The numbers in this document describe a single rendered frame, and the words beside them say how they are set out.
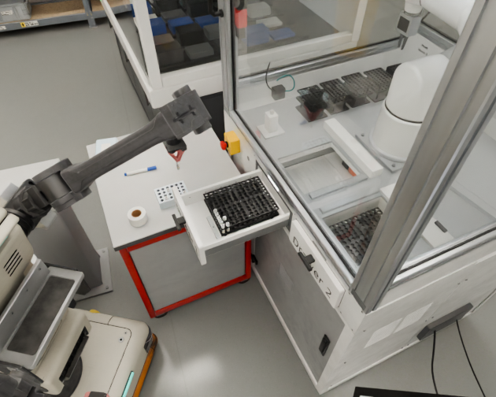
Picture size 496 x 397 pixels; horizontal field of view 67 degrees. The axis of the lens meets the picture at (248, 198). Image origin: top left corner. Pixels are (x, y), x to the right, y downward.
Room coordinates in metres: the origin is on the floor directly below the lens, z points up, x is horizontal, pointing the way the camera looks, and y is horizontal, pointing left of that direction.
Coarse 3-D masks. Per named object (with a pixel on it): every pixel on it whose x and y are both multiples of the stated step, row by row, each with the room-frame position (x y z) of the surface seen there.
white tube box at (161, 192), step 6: (168, 186) 1.04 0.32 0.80; (174, 186) 1.04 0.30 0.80; (180, 186) 1.04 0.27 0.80; (156, 192) 1.01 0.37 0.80; (162, 192) 1.01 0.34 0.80; (168, 192) 1.01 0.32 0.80; (180, 192) 1.01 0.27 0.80; (162, 198) 0.98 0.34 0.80; (168, 198) 0.98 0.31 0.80; (162, 204) 0.95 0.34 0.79; (168, 204) 0.96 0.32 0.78; (174, 204) 0.97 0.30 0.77
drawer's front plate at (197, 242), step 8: (176, 192) 0.89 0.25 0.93; (176, 200) 0.87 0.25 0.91; (184, 208) 0.82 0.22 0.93; (184, 216) 0.79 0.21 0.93; (184, 224) 0.82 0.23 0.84; (192, 224) 0.75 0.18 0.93; (192, 232) 0.72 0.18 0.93; (200, 240) 0.69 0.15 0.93; (200, 248) 0.66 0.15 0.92; (200, 256) 0.66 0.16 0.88
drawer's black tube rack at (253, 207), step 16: (256, 176) 1.00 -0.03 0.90; (208, 192) 0.92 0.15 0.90; (224, 192) 0.92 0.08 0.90; (240, 192) 0.92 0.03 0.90; (256, 192) 0.92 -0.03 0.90; (208, 208) 0.87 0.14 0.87; (224, 208) 0.85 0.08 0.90; (240, 208) 0.84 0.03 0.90; (256, 208) 0.84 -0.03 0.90; (272, 208) 0.84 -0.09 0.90; (224, 224) 0.77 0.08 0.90; (240, 224) 0.79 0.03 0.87
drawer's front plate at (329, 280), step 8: (296, 224) 0.75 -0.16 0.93; (296, 232) 0.74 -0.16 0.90; (304, 232) 0.72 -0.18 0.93; (296, 240) 0.73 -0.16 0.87; (304, 240) 0.69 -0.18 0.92; (296, 248) 0.72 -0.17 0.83; (304, 248) 0.68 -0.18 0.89; (312, 248) 0.66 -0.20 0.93; (320, 256) 0.63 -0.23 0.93; (312, 264) 0.64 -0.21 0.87; (320, 264) 0.60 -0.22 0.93; (312, 272) 0.63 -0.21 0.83; (320, 272) 0.59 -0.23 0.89; (328, 272) 0.57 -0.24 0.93; (320, 280) 0.58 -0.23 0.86; (328, 280) 0.56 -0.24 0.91; (336, 280) 0.54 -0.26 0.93; (320, 288) 0.57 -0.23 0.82; (336, 288) 0.52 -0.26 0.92; (336, 296) 0.51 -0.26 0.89; (336, 304) 0.51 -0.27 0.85
